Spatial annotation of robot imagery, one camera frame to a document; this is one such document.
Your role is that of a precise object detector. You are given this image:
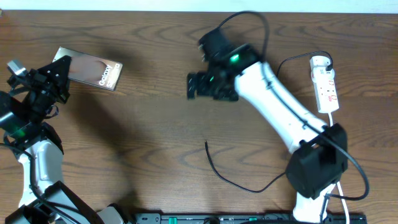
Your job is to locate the Galaxy smartphone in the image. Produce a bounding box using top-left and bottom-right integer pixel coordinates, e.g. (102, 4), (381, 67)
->
(53, 47), (123, 91)

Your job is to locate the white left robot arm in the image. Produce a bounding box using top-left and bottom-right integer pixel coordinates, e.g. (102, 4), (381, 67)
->
(1, 56), (129, 224)

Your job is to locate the black USB plug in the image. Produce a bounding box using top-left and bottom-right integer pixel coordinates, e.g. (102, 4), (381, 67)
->
(326, 64), (333, 71)

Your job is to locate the white power strip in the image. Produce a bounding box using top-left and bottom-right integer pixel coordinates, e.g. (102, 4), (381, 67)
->
(310, 55), (339, 114)

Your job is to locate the black charger cable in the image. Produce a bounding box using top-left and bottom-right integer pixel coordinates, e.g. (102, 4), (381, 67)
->
(204, 50), (334, 194)

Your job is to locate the white power strip cord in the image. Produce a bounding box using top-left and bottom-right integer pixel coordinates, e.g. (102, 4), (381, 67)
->
(327, 112), (351, 224)

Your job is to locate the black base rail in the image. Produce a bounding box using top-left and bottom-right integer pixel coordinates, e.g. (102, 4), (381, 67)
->
(133, 212), (368, 224)

